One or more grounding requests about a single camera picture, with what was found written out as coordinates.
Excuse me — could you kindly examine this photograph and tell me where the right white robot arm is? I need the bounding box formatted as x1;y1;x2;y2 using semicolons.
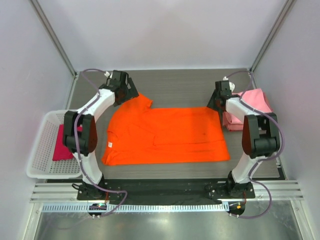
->
207;80;281;199

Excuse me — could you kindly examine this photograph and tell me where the aluminium frame post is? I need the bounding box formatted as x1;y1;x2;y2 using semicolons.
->
29;0;77;79
247;0;297;75

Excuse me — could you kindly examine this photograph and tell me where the slotted cable duct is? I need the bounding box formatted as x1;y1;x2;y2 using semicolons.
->
42;202;229;214

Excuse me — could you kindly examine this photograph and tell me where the orange t shirt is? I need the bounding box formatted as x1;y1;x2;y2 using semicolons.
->
101;94;230;166

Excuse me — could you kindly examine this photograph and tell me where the right aluminium frame post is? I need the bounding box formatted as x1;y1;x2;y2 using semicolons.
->
247;0;297;75

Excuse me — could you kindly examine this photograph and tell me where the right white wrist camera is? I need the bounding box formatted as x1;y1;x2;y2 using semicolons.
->
222;76;236;93

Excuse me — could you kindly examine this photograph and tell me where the magenta t shirt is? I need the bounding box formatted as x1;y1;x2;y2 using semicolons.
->
52;124;74;162

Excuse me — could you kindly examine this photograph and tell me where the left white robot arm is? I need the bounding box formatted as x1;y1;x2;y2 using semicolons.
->
62;70;139;200

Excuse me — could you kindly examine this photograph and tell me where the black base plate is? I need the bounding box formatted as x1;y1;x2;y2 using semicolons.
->
72;178;256;206

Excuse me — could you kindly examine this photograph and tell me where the left aluminium frame post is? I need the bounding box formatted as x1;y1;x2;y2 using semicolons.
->
29;0;77;79

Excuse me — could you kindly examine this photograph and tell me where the white plastic basket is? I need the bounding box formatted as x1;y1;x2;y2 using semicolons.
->
26;109;81;180

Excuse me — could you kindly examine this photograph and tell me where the light pink shirt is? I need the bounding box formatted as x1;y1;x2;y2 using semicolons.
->
222;88;274;132

